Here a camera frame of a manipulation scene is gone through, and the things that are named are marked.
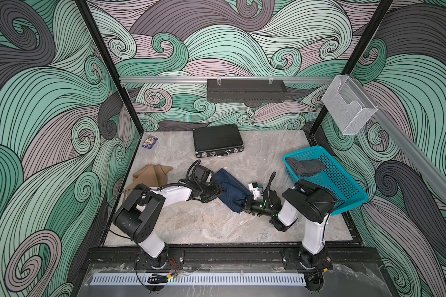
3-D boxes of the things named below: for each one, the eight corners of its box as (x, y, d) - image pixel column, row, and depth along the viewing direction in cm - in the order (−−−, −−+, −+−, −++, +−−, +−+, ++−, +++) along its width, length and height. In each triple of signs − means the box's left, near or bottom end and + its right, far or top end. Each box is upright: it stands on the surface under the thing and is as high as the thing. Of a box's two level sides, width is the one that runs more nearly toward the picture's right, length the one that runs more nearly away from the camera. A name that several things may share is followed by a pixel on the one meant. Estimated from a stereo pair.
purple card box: (143, 147, 115) (142, 144, 113) (151, 137, 121) (150, 134, 119) (151, 149, 114) (149, 146, 112) (158, 139, 120) (157, 136, 118)
